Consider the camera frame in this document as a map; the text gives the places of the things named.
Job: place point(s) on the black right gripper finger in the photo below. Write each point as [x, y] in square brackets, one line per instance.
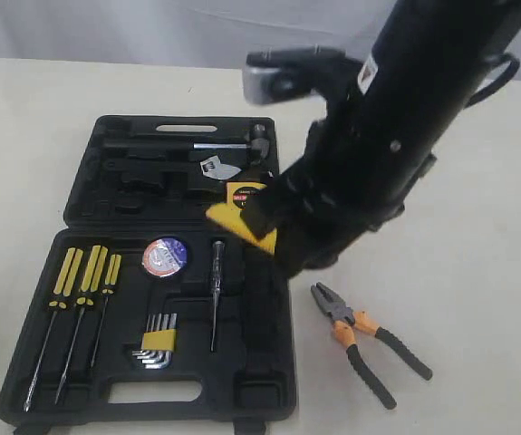
[296, 251]
[270, 206]

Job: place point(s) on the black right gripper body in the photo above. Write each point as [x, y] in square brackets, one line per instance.
[359, 165]

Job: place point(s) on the yellow tape measure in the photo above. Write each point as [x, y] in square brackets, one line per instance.
[238, 192]

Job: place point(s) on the yellow utility knife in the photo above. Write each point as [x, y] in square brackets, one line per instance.
[229, 218]

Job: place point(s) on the black electrical tape roll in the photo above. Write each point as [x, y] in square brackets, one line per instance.
[165, 257]

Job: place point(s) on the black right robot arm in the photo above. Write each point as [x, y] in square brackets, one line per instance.
[452, 54]

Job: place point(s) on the black plastic tool case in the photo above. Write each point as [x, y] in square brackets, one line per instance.
[146, 310]

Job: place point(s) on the clear tester screwdriver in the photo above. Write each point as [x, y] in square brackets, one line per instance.
[218, 250]

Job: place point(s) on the silver adjustable wrench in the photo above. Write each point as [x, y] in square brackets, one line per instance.
[211, 168]

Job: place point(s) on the hex key set yellow holder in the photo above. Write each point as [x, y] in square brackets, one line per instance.
[158, 342]

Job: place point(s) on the small yellow black screwdriver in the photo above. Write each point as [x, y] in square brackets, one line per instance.
[107, 290]

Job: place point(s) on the medium yellow black screwdriver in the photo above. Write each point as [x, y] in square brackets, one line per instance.
[83, 301]

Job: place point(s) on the large yellow black screwdriver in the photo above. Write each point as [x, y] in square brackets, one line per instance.
[58, 302]

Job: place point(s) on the claw hammer black handle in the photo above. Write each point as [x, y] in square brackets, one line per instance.
[253, 150]

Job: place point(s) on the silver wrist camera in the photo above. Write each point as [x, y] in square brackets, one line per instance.
[275, 76]

